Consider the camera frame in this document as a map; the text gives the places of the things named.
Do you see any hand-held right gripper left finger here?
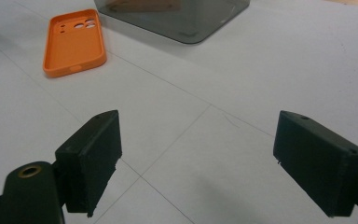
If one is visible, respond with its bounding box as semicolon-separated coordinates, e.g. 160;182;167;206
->
54;109;123;218

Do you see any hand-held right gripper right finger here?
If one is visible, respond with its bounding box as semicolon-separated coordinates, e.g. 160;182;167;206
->
272;110;358;218

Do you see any orange phone case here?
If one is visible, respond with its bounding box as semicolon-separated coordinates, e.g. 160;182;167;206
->
42;8;108;78

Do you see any grey translucent storage box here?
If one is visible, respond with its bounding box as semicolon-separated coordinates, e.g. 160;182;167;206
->
93;0;252;45

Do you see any white table cover sheet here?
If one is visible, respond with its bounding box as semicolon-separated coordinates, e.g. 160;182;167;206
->
0;0;358;224

